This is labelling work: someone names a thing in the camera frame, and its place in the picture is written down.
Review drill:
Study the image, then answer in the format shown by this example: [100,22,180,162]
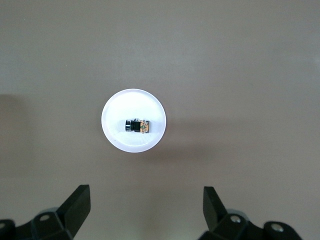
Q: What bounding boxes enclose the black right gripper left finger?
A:
[0,184,91,240]

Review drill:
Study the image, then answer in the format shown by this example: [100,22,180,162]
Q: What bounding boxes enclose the orange push button switch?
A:
[124,118,151,134]

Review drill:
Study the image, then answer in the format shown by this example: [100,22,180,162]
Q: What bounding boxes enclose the pale pink round plate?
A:
[100,87,167,154]

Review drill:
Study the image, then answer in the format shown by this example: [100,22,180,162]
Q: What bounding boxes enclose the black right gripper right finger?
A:
[199,186,304,240]

